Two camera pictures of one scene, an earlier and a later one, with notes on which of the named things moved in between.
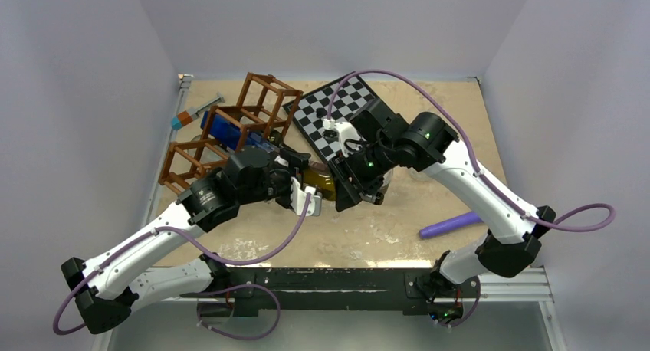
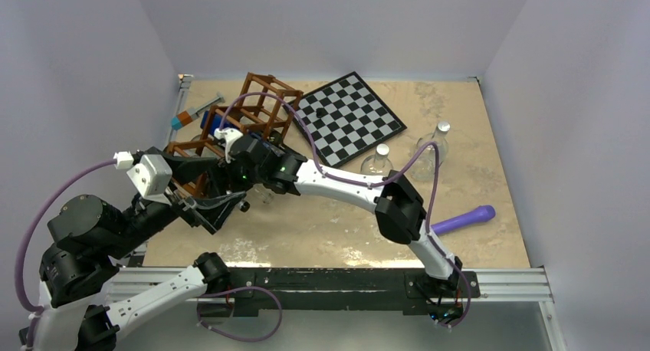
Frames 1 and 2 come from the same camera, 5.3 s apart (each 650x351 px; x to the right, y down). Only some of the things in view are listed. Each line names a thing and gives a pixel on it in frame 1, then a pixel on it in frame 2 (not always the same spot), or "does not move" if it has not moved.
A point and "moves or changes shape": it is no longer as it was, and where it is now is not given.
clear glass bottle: (207, 152) moves or changes shape
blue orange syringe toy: (187, 116) does not move
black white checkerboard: (310, 111) does not move
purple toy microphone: (461, 221) does not move
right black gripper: (349, 193) → (226, 172)
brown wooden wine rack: (266, 105) does not move
